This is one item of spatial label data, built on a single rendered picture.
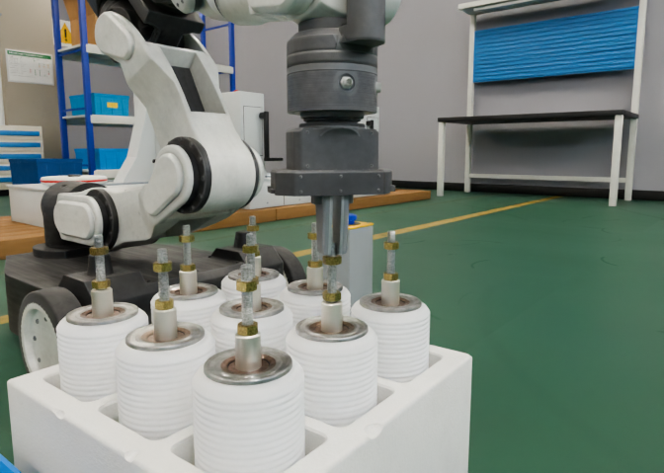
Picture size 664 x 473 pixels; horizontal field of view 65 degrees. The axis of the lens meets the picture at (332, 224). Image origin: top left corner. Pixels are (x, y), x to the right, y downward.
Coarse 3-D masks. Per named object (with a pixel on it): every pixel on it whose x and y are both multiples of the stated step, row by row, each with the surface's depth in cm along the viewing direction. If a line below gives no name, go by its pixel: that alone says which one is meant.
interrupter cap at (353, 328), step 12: (300, 324) 55; (312, 324) 55; (348, 324) 55; (360, 324) 55; (300, 336) 52; (312, 336) 51; (324, 336) 52; (336, 336) 51; (348, 336) 51; (360, 336) 52
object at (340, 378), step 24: (288, 336) 54; (312, 360) 50; (336, 360) 50; (360, 360) 51; (312, 384) 51; (336, 384) 50; (360, 384) 51; (312, 408) 51; (336, 408) 50; (360, 408) 51
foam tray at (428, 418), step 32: (448, 352) 67; (32, 384) 57; (384, 384) 57; (416, 384) 57; (448, 384) 60; (32, 416) 55; (64, 416) 51; (96, 416) 51; (384, 416) 51; (416, 416) 54; (448, 416) 61; (32, 448) 56; (64, 448) 51; (96, 448) 47; (128, 448) 45; (160, 448) 45; (192, 448) 47; (320, 448) 45; (352, 448) 45; (384, 448) 50; (416, 448) 55; (448, 448) 62
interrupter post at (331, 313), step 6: (324, 300) 54; (324, 306) 53; (330, 306) 53; (336, 306) 53; (342, 306) 54; (324, 312) 53; (330, 312) 53; (336, 312) 53; (342, 312) 54; (324, 318) 53; (330, 318) 53; (336, 318) 53; (342, 318) 54; (324, 324) 53; (330, 324) 53; (336, 324) 53; (324, 330) 53; (330, 330) 53; (336, 330) 53
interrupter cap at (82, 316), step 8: (120, 304) 62; (128, 304) 62; (72, 312) 59; (80, 312) 59; (88, 312) 60; (120, 312) 60; (128, 312) 59; (136, 312) 59; (72, 320) 56; (80, 320) 56; (88, 320) 56; (96, 320) 56; (104, 320) 56; (112, 320) 56; (120, 320) 57
